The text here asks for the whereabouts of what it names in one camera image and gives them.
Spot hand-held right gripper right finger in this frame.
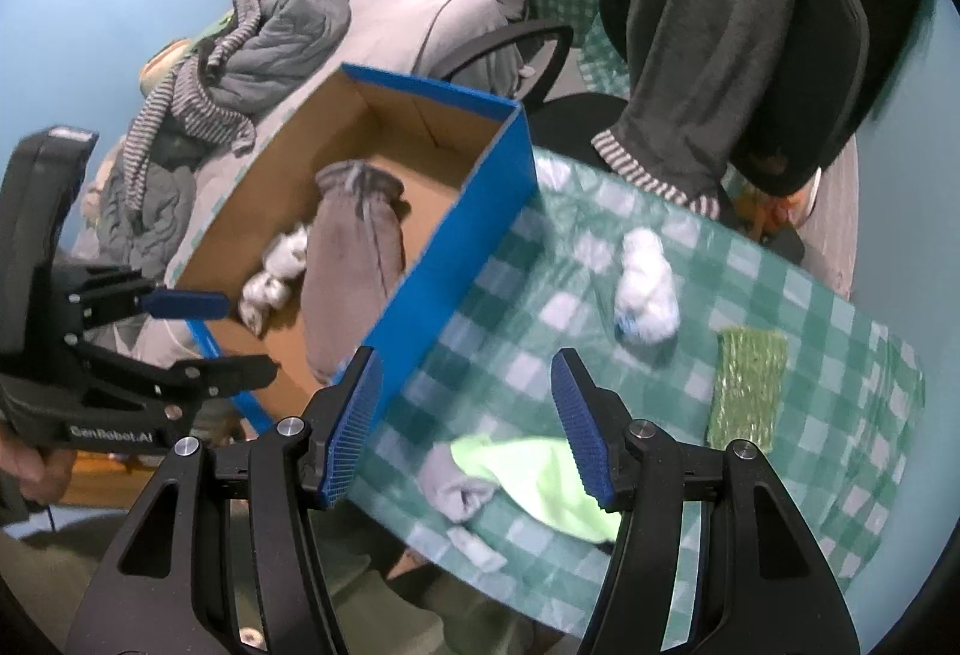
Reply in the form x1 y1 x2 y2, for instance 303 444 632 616
551 347 860 655

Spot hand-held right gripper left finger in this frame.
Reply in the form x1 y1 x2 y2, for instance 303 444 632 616
64 346 385 655

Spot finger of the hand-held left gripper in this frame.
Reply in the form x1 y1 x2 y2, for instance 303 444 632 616
66 272 232 330
71 338 281 422

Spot light green microfibre cloth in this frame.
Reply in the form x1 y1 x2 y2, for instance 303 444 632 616
448 434 623 545

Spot light grey sock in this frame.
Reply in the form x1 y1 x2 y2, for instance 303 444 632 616
418 445 500 525

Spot large white sock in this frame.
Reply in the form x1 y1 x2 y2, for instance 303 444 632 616
613 227 682 345

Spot long grey sock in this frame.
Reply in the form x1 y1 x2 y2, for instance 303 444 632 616
300 160 410 386

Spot blue cardboard box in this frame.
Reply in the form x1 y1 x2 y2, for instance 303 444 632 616
165 62 537 435

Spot person's left hand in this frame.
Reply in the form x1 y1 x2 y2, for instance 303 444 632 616
0 434 77 507

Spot small white balled sock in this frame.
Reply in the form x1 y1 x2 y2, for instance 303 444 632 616
261 224 310 277
238 271 297 335

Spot grey blanket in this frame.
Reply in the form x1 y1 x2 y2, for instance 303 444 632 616
97 130 200 281

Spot green checkered tablecloth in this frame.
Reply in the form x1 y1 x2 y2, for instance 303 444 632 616
349 149 927 645

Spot small white cloth scrap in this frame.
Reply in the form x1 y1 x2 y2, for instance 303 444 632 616
448 526 505 570

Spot grey white striped cloth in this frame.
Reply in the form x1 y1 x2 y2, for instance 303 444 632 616
124 0 260 210

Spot grey quilted jacket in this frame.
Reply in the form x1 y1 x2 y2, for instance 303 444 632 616
191 0 352 120

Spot dark grey garment striped cuffs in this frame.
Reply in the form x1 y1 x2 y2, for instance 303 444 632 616
591 0 807 217

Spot black office chair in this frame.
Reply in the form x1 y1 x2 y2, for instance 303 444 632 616
435 0 871 244

